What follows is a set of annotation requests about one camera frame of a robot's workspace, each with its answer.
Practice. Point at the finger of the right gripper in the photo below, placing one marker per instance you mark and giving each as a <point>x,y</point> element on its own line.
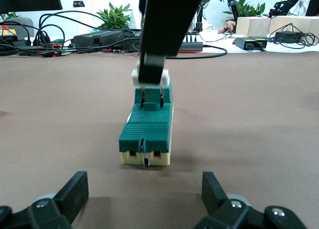
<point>164,22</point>

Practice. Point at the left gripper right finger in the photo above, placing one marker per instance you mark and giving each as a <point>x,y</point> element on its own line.
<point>214,196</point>

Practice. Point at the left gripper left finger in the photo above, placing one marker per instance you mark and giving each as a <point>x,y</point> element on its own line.
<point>72,194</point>

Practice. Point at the red black hub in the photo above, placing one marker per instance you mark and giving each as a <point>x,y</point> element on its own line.
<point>192,47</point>

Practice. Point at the green potted plant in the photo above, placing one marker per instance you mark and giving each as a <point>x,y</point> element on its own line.
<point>248,8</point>
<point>115,17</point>

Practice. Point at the black power supply unit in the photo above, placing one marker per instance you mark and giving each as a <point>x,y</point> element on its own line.
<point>104,40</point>

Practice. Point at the black adapter yellow label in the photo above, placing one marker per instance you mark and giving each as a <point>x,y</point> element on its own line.
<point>243,43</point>
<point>261,42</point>

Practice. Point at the small board red light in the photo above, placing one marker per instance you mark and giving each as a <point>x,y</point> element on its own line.
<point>56,54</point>

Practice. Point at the plain black adapter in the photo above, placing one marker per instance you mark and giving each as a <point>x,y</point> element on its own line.
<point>286,37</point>

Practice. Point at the person in white shirt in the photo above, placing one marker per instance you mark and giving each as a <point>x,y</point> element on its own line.
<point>305,4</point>

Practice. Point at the large wooden block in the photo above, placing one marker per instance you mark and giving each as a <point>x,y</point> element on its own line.
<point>306,24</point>

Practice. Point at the grey chair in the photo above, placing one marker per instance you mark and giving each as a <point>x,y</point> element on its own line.
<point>18,23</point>

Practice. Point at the orange yellow device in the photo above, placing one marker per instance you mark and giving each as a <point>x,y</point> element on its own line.
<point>7,30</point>

